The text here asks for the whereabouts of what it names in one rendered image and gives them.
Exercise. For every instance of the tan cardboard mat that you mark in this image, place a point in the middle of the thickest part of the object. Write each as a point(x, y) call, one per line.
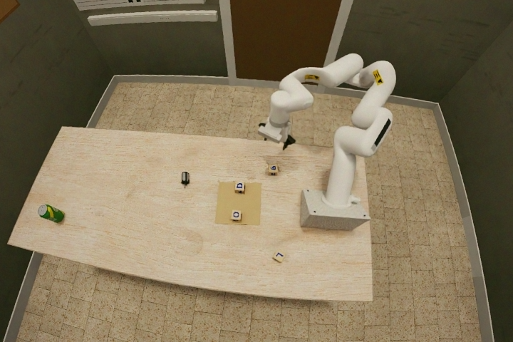
point(249, 203)

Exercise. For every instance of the green drink can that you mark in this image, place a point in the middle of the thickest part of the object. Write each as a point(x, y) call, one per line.
point(50, 213)

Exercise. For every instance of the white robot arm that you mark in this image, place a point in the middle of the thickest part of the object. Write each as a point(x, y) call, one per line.
point(374, 121)

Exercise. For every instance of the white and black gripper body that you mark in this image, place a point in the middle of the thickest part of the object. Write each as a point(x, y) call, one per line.
point(284, 132)

